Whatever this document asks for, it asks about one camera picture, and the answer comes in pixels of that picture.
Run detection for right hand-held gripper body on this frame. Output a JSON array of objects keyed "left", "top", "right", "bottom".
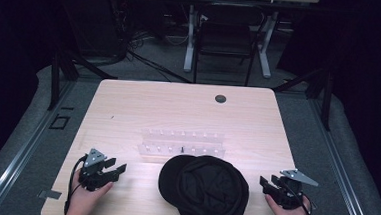
[{"left": 269, "top": 168, "right": 321, "bottom": 212}]

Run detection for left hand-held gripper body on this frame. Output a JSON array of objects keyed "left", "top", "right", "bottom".
[{"left": 77, "top": 147, "right": 117, "bottom": 194}]

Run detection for person's left hand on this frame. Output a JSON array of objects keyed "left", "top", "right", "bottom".
[{"left": 65, "top": 168, "right": 115, "bottom": 215}]

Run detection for grey tape strip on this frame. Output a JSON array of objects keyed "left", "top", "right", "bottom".
[{"left": 37, "top": 188, "right": 63, "bottom": 201}]

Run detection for black fabric hat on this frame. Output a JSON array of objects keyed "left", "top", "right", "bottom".
[{"left": 156, "top": 152, "right": 253, "bottom": 215}]

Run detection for clear acrylic rack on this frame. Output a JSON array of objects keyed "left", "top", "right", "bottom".
[{"left": 137, "top": 126, "right": 228, "bottom": 161}]

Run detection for black metal stand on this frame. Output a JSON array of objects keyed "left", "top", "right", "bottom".
[
  {"left": 47, "top": 42, "right": 120, "bottom": 115},
  {"left": 269, "top": 64, "right": 335, "bottom": 132}
]

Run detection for black folding chair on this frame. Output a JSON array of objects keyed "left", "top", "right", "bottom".
[{"left": 191, "top": 1, "right": 268, "bottom": 89}]

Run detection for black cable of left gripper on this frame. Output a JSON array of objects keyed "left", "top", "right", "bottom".
[{"left": 63, "top": 152, "right": 89, "bottom": 215}]

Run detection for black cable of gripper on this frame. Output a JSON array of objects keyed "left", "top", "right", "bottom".
[
  {"left": 280, "top": 182, "right": 317, "bottom": 215},
  {"left": 63, "top": 152, "right": 89, "bottom": 215}
]

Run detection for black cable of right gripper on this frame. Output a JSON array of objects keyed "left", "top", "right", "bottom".
[{"left": 280, "top": 182, "right": 317, "bottom": 215}]

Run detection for metal floor rail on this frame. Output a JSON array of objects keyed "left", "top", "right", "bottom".
[
  {"left": 303, "top": 96, "right": 381, "bottom": 215},
  {"left": 0, "top": 75, "right": 78, "bottom": 215}
]

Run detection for black floor cables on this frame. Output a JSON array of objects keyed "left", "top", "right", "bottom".
[{"left": 125, "top": 30, "right": 197, "bottom": 86}]

